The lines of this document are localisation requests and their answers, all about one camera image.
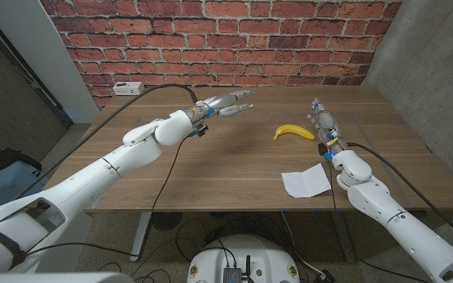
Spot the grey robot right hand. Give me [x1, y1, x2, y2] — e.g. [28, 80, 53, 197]
[307, 97, 349, 156]

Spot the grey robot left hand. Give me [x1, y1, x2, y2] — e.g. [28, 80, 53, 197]
[189, 89, 256, 130]

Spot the white paper shipping label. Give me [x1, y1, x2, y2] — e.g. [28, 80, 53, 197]
[281, 163, 333, 199]

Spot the yellow toy banana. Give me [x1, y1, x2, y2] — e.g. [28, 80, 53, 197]
[272, 123, 315, 142]

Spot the red brick printed backdrop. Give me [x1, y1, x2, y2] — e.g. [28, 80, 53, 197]
[39, 0, 403, 109]

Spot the white power strip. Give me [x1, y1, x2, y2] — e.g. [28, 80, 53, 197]
[112, 81, 145, 97]

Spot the dark table leg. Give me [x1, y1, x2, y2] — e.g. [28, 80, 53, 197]
[330, 210, 356, 263]

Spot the black round disc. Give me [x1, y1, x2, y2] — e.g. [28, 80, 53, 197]
[150, 211, 183, 231]

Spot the white table leg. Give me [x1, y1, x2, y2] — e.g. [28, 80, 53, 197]
[129, 211, 152, 262]

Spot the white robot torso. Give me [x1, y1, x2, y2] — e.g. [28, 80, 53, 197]
[186, 234, 301, 283]

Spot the small grey electronics box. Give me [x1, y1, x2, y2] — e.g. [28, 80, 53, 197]
[222, 266, 243, 283]

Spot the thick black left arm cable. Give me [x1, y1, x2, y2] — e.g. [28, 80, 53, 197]
[13, 83, 199, 200]

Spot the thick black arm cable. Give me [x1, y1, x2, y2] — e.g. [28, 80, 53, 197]
[346, 141, 453, 250]
[13, 83, 199, 200]

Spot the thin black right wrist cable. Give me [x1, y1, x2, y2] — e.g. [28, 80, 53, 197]
[327, 159, 340, 221]

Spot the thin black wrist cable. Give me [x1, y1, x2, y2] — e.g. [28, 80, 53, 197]
[151, 134, 191, 211]
[327, 159, 340, 221]

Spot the thin black left wrist cable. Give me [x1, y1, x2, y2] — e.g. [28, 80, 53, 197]
[151, 134, 191, 211]

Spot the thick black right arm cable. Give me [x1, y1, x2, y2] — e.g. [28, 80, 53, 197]
[346, 141, 453, 250]

